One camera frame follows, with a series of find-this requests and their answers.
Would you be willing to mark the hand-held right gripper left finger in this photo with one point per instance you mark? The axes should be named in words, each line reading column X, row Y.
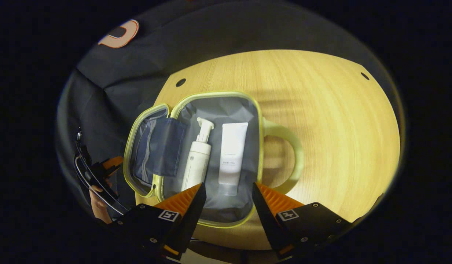
column 193, row 216

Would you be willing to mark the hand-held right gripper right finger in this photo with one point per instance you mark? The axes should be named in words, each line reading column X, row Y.
column 264, row 216

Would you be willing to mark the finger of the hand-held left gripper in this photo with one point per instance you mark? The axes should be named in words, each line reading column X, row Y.
column 110, row 165

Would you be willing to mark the white pump bottle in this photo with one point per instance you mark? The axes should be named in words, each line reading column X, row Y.
column 196, row 161

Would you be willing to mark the white squeeze tube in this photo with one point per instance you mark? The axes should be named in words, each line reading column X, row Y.
column 231, row 154

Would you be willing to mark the pale yellow suitcase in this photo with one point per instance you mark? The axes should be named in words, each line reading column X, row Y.
column 226, row 106

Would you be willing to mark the black backdrop cloth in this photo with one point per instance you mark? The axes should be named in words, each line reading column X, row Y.
column 101, row 73

